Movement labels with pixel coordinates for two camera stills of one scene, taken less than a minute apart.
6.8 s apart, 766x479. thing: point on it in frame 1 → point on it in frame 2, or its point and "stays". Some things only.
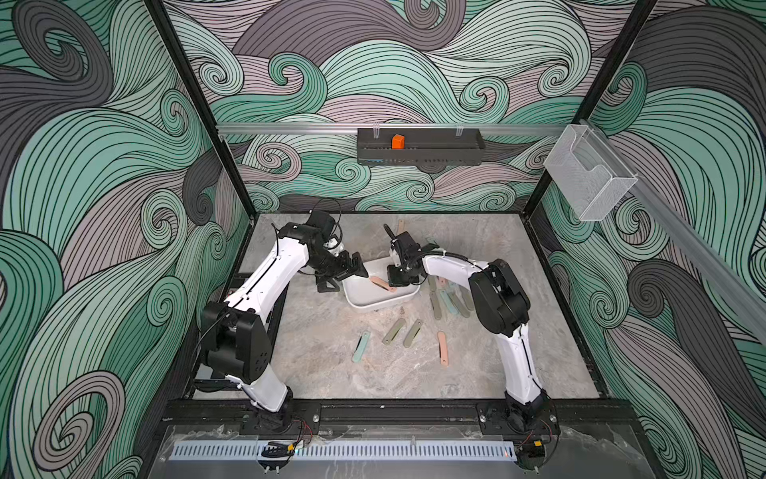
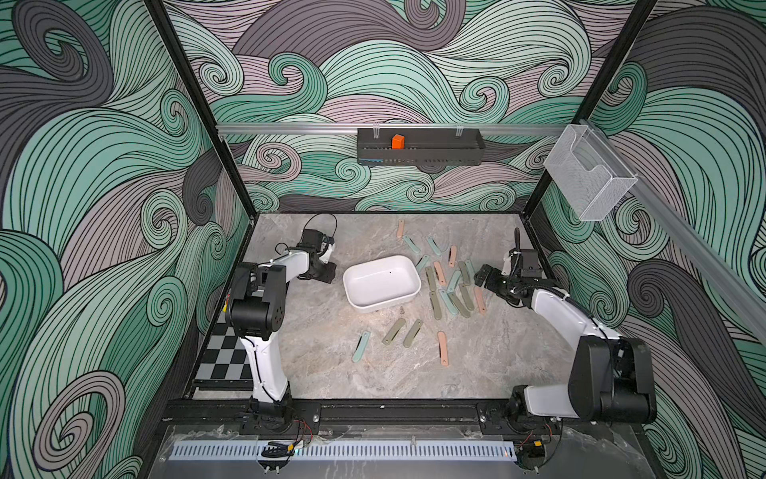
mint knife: [361, 348] stays
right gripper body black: [404, 274] → [503, 283]
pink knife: [443, 348] stays
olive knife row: [462, 308] stays
